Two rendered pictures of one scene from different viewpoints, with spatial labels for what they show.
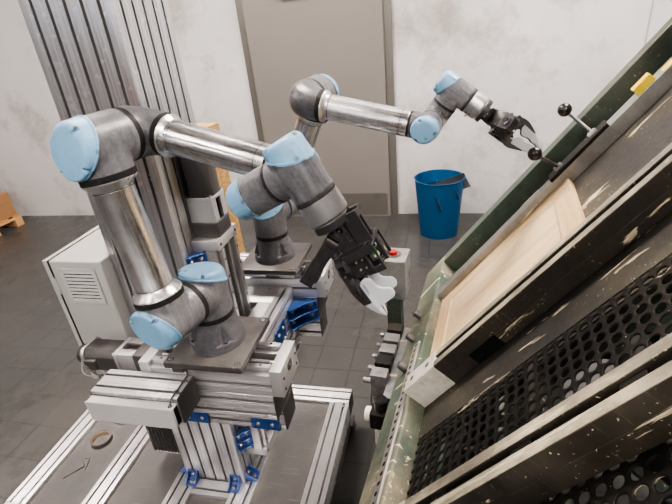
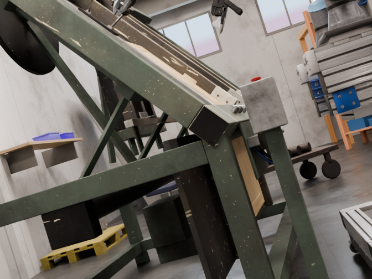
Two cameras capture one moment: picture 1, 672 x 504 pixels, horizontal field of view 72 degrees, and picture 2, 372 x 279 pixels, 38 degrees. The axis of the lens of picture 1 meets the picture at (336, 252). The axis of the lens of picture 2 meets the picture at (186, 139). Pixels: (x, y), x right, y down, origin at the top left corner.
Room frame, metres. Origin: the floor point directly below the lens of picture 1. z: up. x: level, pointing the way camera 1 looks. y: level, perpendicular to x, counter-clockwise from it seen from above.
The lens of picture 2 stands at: (3.58, -0.77, 0.78)
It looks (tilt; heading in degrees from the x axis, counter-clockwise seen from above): 1 degrees up; 173
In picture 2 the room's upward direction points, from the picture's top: 18 degrees counter-clockwise
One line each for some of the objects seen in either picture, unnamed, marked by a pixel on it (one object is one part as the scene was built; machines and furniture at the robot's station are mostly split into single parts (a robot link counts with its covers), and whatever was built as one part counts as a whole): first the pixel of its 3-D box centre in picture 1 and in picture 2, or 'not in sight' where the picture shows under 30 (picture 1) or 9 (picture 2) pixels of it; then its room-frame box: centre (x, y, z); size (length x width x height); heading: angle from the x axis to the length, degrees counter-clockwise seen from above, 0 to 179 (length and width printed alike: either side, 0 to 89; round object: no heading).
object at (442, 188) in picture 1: (441, 202); not in sight; (3.73, -0.96, 0.28); 0.48 x 0.44 x 0.56; 75
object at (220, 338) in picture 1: (215, 324); (329, 35); (1.05, 0.35, 1.09); 0.15 x 0.15 x 0.10
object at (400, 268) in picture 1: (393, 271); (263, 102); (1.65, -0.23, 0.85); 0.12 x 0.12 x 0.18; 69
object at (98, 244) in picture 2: not in sight; (87, 237); (-2.71, -1.42, 0.15); 1.09 x 0.75 x 0.31; 165
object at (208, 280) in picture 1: (203, 289); (321, 13); (1.05, 0.35, 1.20); 0.13 x 0.12 x 0.14; 152
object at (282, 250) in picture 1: (273, 243); (344, 15); (1.53, 0.23, 1.09); 0.15 x 0.15 x 0.10
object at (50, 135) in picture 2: not in sight; (47, 139); (-3.08, -1.56, 1.37); 0.33 x 0.23 x 0.11; 165
